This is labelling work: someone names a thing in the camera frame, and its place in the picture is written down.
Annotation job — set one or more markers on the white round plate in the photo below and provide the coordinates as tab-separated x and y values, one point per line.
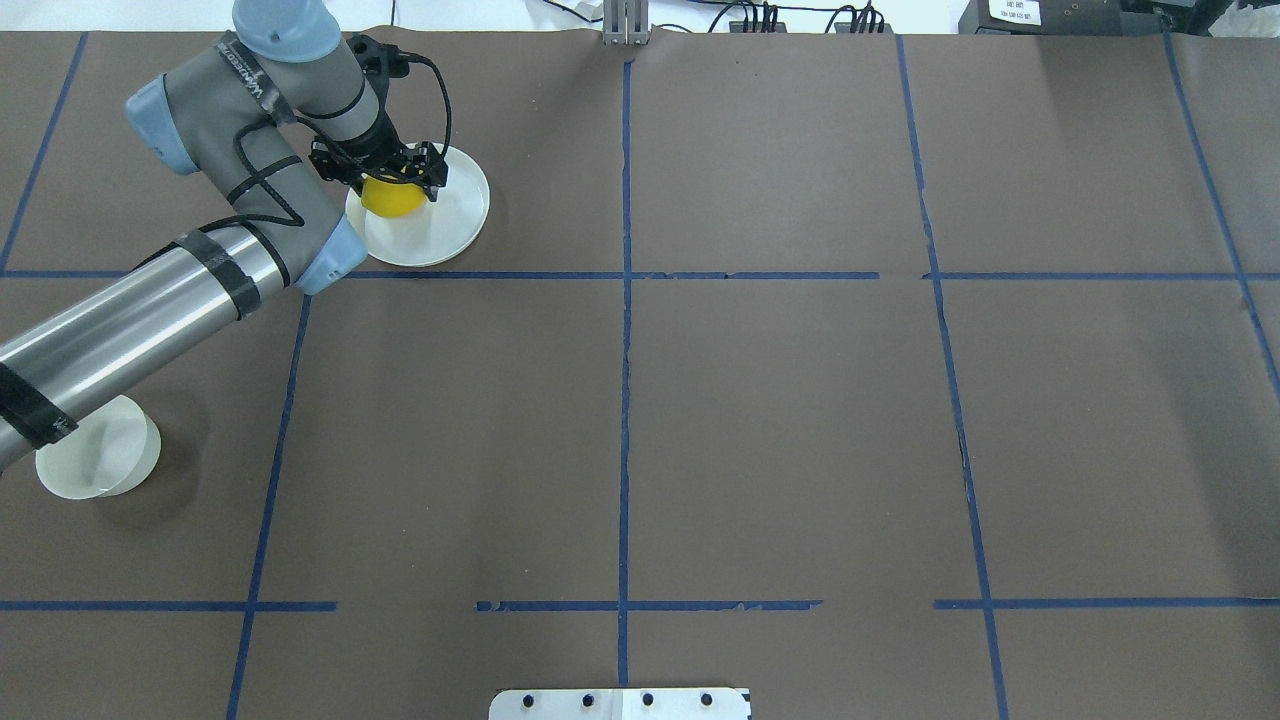
435	231

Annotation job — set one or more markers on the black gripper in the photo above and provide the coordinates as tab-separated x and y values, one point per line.
377	155

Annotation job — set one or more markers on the black box with label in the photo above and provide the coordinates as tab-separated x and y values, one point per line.
1060	18

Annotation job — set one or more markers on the aluminium frame post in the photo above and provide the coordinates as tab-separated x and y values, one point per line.
626	22

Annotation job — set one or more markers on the white mounting plate with holes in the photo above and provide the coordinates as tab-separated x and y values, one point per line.
623	703

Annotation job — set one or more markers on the yellow lemon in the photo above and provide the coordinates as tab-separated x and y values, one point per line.
390	200

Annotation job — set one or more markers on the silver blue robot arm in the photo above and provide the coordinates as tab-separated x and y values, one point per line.
191	174

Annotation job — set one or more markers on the white bowl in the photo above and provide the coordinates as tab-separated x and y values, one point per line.
111	452

